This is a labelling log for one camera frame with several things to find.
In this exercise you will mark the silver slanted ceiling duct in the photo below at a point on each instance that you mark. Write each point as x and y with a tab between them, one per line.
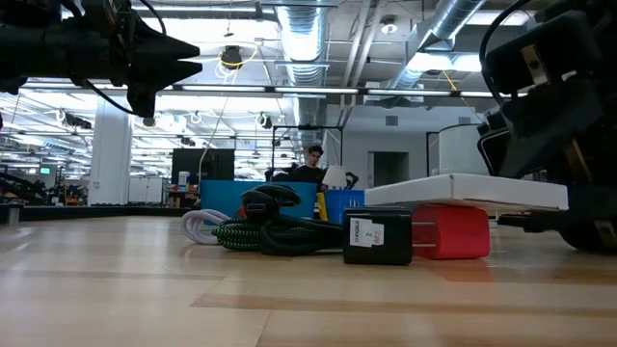
453	19

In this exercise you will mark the black charger with white label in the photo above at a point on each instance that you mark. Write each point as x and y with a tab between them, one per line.
395	246

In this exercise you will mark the red charger block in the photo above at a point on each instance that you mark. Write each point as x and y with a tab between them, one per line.
458	233

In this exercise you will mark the silver spiral ceiling duct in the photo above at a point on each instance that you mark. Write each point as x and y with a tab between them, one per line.
303	38

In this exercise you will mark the blue slotted plastic basket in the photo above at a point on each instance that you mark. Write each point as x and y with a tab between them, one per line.
344	202

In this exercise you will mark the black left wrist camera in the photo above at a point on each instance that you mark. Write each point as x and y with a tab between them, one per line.
142	103

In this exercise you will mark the yellow plastic container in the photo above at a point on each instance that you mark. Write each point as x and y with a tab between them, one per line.
321	207

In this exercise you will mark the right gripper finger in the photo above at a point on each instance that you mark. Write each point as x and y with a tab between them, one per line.
544	125
588	212

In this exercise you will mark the black screen panel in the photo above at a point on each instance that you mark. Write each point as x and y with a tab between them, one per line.
217	166

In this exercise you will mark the black ceiling-hung camera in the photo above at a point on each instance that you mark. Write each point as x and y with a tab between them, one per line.
232	55

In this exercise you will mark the person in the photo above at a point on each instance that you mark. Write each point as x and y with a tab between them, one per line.
311	171

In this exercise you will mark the white cardboard box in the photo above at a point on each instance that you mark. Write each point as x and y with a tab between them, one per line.
482	188

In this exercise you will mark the long ceiling light bar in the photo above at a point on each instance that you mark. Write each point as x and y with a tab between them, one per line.
313	90

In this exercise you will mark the white cylinder on stand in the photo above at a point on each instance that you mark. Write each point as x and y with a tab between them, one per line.
463	149

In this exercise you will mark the white square column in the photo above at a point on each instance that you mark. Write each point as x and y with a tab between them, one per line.
111	154

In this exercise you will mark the white wipes canister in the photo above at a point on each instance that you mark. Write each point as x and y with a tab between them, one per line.
183	178

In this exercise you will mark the teal plastic bin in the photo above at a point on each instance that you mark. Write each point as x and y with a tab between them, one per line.
222	197

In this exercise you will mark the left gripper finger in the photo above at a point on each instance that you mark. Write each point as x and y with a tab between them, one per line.
154	45
154	72

